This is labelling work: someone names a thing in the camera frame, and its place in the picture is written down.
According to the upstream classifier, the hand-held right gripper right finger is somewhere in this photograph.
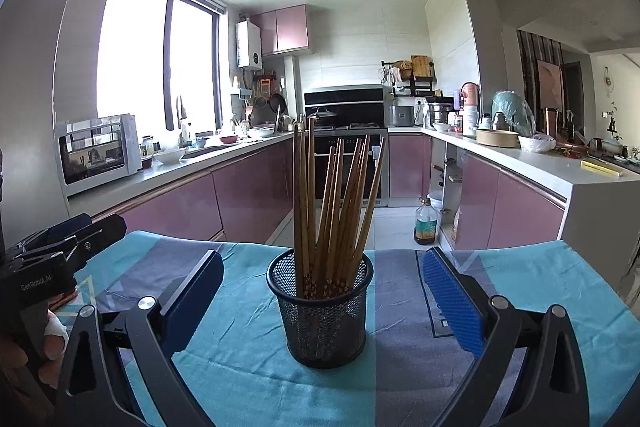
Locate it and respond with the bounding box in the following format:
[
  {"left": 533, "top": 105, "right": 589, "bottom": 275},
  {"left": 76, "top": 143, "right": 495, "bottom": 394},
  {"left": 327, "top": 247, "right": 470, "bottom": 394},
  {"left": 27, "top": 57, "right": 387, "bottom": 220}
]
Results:
[{"left": 421, "top": 246, "right": 592, "bottom": 427}]

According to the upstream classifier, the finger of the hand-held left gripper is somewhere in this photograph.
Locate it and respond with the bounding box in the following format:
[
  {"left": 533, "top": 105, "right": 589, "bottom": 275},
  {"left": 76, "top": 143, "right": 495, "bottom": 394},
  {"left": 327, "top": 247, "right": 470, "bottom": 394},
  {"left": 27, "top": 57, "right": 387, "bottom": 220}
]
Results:
[
  {"left": 15, "top": 213, "right": 95, "bottom": 254},
  {"left": 69, "top": 213, "right": 127, "bottom": 265}
]

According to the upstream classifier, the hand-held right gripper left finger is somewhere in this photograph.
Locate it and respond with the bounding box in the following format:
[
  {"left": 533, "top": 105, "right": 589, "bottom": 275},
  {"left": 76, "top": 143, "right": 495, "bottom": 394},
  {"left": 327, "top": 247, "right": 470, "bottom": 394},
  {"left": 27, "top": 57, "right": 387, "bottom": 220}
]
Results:
[{"left": 54, "top": 249, "right": 225, "bottom": 427}]

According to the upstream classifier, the black mesh holder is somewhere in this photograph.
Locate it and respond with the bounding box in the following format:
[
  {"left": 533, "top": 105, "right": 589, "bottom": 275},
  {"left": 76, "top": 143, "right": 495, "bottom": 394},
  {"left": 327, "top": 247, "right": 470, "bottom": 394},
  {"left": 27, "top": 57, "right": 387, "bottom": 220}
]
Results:
[{"left": 266, "top": 248, "right": 375, "bottom": 369}]

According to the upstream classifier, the bunch of wooden chopsticks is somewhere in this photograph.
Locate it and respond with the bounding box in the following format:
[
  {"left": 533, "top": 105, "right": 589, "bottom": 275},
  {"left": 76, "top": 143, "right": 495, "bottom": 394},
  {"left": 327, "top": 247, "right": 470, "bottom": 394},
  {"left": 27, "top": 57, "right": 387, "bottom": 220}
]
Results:
[{"left": 292, "top": 117, "right": 387, "bottom": 302}]

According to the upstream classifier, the person's left hand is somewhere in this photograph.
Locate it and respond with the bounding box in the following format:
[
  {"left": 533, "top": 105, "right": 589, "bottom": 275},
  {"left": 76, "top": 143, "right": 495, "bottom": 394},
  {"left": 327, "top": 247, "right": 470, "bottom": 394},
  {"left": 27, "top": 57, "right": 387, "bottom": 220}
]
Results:
[{"left": 38, "top": 309, "right": 69, "bottom": 384}]

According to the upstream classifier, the blue patterned tablecloth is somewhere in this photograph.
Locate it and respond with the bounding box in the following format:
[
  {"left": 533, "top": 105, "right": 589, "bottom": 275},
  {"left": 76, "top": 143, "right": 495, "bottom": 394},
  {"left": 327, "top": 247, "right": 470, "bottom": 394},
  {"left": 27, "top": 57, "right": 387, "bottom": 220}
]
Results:
[{"left": 47, "top": 229, "right": 632, "bottom": 427}]

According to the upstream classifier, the pink base cabinet run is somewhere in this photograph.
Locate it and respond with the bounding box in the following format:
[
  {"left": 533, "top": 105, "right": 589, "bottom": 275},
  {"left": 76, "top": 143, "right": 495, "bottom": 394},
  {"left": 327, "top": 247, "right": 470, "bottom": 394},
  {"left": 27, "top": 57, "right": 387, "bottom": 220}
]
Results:
[
  {"left": 387, "top": 129, "right": 568, "bottom": 253},
  {"left": 67, "top": 132, "right": 306, "bottom": 248}
]

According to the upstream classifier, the cooking oil bottle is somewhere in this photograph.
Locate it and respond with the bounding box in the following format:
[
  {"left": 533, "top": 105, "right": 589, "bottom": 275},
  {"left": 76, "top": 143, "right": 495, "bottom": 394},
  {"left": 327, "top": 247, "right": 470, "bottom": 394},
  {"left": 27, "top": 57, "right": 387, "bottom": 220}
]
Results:
[{"left": 413, "top": 198, "right": 440, "bottom": 246}]

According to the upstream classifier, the white countertop oven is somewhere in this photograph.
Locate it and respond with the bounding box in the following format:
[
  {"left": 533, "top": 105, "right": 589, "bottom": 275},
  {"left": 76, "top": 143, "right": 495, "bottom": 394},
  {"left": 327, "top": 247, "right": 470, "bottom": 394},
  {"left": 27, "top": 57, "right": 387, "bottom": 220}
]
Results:
[{"left": 54, "top": 113, "right": 142, "bottom": 198}]

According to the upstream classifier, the steel kitchen faucet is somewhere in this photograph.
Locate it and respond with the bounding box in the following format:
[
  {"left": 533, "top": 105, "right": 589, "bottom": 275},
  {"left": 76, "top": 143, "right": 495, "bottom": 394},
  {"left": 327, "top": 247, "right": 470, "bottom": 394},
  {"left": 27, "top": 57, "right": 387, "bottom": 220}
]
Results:
[{"left": 175, "top": 96, "right": 190, "bottom": 148}]

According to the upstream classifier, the round beige tray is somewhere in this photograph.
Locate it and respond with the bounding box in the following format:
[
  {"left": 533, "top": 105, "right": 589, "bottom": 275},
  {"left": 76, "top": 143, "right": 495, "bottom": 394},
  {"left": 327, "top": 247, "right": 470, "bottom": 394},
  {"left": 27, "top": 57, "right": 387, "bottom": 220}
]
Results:
[{"left": 475, "top": 128, "right": 521, "bottom": 148}]

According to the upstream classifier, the white bowl in plastic bag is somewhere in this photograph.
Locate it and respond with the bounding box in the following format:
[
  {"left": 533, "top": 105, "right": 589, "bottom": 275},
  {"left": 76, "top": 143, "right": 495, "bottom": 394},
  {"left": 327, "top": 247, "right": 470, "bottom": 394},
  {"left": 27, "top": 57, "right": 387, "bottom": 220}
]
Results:
[{"left": 517, "top": 134, "right": 557, "bottom": 154}]

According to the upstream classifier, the black built-in oven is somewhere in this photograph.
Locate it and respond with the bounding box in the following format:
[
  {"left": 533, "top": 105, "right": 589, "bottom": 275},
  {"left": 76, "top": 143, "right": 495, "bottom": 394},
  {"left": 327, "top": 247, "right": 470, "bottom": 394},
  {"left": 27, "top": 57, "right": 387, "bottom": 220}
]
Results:
[{"left": 295, "top": 129, "right": 390, "bottom": 208}]

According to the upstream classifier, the steel pot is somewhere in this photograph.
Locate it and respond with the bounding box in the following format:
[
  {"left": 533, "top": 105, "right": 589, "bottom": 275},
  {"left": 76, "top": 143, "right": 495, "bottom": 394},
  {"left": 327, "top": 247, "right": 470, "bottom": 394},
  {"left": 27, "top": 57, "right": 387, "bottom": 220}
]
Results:
[{"left": 427, "top": 103, "right": 455, "bottom": 128}]

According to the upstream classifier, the kitchen window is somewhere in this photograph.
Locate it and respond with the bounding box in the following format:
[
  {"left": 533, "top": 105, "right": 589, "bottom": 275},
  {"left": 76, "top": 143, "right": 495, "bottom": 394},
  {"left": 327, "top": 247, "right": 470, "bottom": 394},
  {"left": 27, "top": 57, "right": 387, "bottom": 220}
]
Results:
[{"left": 97, "top": 0, "right": 228, "bottom": 138}]

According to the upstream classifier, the small steel appliance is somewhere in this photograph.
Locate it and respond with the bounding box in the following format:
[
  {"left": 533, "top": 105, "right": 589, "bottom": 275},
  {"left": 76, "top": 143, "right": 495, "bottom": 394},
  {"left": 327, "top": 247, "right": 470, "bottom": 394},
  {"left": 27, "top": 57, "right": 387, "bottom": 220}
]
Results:
[{"left": 389, "top": 105, "right": 416, "bottom": 128}]

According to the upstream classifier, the teal covered appliance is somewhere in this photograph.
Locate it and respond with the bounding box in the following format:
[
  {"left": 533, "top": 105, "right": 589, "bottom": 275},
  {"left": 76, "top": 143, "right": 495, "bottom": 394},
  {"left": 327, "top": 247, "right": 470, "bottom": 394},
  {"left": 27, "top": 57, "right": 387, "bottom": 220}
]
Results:
[{"left": 491, "top": 90, "right": 536, "bottom": 138}]

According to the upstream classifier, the yellow flat box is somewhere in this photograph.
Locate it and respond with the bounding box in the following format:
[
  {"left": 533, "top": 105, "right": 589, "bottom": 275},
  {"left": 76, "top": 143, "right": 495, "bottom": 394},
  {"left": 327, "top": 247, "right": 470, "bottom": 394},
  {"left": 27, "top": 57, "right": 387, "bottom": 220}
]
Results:
[{"left": 580, "top": 159, "right": 625, "bottom": 179}]

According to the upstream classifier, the pink kettle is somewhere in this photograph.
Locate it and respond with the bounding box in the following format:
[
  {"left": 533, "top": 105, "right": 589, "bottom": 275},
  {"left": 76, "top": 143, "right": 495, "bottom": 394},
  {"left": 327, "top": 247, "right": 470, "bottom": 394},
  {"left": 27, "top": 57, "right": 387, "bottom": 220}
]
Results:
[{"left": 460, "top": 82, "right": 481, "bottom": 110}]

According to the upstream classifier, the pot with glass lid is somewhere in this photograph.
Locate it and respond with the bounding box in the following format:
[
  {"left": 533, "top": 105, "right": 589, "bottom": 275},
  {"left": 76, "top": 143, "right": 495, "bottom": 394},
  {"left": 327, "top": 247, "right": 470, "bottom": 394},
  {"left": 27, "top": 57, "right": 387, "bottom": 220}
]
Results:
[{"left": 306, "top": 107, "right": 338, "bottom": 128}]

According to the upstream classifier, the black range hood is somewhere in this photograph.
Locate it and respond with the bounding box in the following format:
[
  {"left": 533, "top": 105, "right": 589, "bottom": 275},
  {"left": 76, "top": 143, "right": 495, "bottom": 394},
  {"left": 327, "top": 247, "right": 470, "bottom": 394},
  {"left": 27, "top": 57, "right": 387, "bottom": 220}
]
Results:
[{"left": 304, "top": 87, "right": 385, "bottom": 128}]

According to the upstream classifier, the brown picture board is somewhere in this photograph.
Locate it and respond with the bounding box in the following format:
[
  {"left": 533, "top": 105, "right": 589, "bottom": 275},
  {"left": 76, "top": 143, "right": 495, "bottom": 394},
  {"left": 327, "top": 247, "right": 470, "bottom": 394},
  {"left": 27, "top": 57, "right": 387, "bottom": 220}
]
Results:
[{"left": 536, "top": 59, "right": 563, "bottom": 122}]

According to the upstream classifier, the white gas water heater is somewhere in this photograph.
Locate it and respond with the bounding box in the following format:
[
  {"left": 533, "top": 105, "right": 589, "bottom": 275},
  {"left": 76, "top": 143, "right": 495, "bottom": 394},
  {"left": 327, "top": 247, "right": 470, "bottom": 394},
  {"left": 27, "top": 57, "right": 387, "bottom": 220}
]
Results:
[{"left": 236, "top": 20, "right": 263, "bottom": 69}]

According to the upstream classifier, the black wall rack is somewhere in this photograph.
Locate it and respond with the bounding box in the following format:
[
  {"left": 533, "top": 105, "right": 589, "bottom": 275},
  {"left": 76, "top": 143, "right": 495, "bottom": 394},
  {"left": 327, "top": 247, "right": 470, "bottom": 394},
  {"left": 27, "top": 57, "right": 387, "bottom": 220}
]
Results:
[{"left": 382, "top": 61, "right": 436, "bottom": 98}]

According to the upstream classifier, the pink wall cabinet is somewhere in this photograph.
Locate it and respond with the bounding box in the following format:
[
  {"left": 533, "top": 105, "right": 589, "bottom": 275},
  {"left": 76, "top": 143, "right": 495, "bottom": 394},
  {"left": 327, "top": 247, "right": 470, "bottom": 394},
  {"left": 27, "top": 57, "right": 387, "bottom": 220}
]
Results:
[{"left": 250, "top": 5, "right": 316, "bottom": 56}]

